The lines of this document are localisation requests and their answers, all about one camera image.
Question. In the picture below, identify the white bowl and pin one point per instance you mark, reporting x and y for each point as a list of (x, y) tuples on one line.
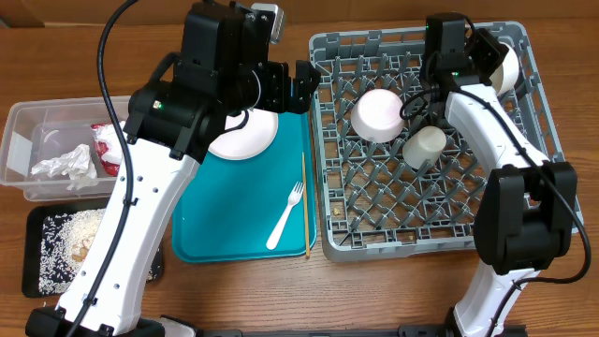
[(505, 69)]

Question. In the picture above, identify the large white plate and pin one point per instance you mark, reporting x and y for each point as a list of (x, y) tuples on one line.
[(252, 139)]

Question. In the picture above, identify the cooked rice with peanuts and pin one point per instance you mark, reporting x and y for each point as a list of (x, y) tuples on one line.
[(65, 243)]

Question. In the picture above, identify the black rectangular tray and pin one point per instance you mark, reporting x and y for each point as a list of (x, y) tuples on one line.
[(34, 234)]

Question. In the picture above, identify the white cup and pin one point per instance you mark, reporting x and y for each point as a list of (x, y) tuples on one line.
[(425, 146)]

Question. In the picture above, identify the grey plastic dish rack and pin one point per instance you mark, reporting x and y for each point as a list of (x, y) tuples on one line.
[(372, 204)]

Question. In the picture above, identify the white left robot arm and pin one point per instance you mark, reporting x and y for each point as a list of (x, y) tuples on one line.
[(222, 69)]

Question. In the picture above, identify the white paper napkin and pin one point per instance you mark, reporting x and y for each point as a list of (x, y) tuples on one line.
[(77, 165)]

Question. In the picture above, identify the white plastic fork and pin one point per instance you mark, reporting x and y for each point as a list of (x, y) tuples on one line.
[(293, 199)]

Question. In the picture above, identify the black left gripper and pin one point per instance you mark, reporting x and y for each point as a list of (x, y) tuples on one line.
[(278, 101)]

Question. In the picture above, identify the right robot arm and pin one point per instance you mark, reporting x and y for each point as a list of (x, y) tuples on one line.
[(526, 216)]

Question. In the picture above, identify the clear plastic waste bin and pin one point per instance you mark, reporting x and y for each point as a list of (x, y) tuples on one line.
[(40, 130)]

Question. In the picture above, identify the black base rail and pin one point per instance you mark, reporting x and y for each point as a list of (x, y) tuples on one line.
[(327, 332)]

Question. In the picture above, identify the wooden chopstick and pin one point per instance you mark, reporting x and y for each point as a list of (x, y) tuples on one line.
[(305, 208)]

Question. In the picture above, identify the red snack wrapper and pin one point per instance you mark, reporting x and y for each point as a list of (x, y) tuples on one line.
[(107, 147)]

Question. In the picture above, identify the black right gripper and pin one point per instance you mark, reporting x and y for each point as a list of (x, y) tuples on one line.
[(496, 51)]

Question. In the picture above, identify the pink saucer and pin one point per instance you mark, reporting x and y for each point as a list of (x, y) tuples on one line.
[(376, 116)]

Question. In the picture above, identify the teal plastic tray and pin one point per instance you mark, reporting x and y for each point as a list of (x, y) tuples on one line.
[(231, 207)]

